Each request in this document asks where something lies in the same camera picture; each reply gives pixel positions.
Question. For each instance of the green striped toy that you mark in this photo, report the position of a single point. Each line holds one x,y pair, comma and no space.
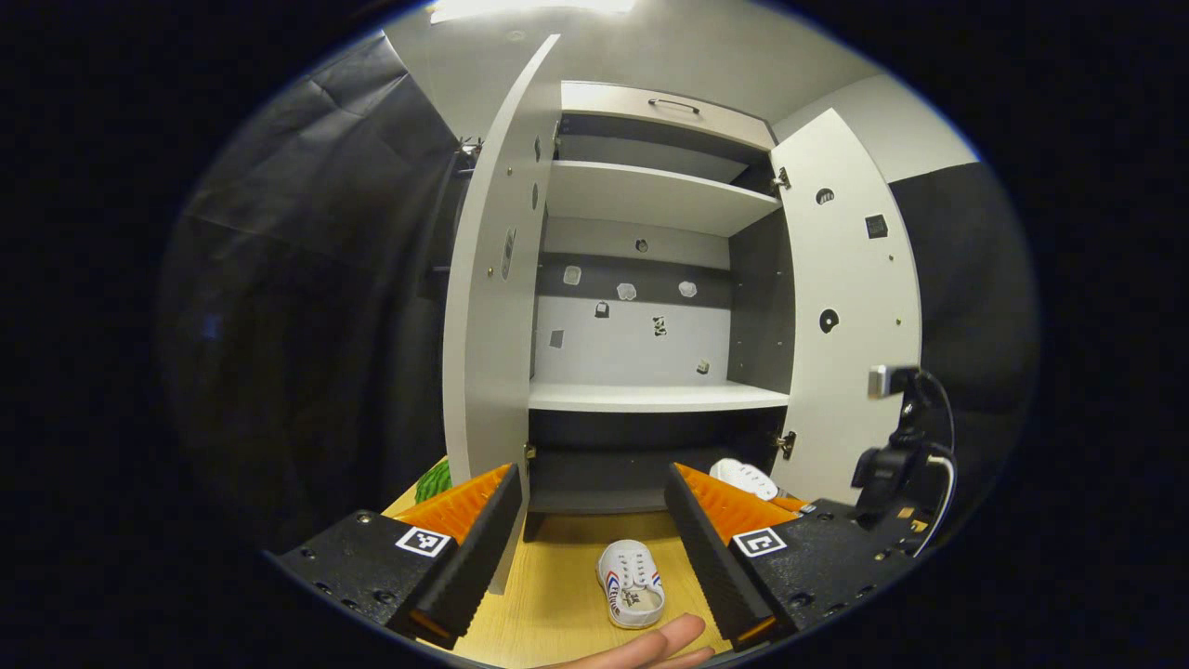
435,483

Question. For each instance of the black backdrop cloth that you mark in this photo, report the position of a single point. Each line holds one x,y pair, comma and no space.
307,279

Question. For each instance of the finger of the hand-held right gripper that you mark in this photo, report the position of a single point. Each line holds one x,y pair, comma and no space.
794,504

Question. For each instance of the white striped shoe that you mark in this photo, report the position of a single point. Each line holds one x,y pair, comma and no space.
632,585
743,477

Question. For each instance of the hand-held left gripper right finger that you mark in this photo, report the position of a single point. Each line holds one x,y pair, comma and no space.
706,548

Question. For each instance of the ceiling light panel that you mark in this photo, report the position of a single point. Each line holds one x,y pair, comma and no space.
529,7

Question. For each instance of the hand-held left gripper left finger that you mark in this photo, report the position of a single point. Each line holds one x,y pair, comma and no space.
474,557

